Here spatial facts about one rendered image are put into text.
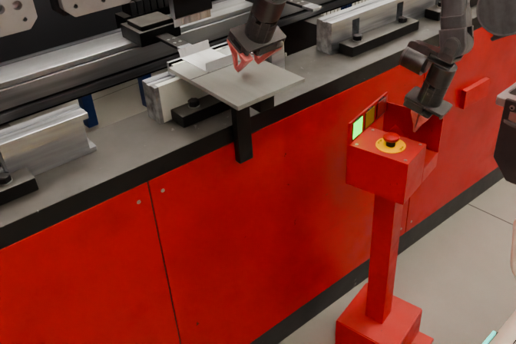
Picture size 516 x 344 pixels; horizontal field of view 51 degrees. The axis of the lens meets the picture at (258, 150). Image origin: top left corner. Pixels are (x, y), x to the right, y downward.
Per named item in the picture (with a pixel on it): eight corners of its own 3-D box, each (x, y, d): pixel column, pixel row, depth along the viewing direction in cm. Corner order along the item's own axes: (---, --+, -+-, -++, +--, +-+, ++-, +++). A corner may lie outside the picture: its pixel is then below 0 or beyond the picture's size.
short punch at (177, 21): (176, 28, 122) (170, -14, 117) (172, 26, 123) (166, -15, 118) (213, 17, 127) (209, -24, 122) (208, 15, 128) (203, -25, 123)
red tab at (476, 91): (463, 109, 190) (466, 91, 187) (458, 107, 192) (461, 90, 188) (487, 95, 198) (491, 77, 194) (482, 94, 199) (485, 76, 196)
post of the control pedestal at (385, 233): (382, 324, 167) (397, 183, 138) (365, 315, 171) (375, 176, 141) (391, 312, 171) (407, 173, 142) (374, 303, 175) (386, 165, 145)
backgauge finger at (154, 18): (172, 64, 129) (169, 44, 126) (122, 37, 146) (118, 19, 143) (213, 50, 135) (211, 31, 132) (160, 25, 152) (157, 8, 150)
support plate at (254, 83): (238, 110, 107) (237, 106, 106) (169, 71, 124) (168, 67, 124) (305, 82, 116) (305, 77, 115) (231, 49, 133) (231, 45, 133)
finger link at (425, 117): (404, 116, 142) (416, 87, 136) (428, 130, 139) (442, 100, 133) (392, 127, 137) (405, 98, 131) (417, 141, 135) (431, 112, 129)
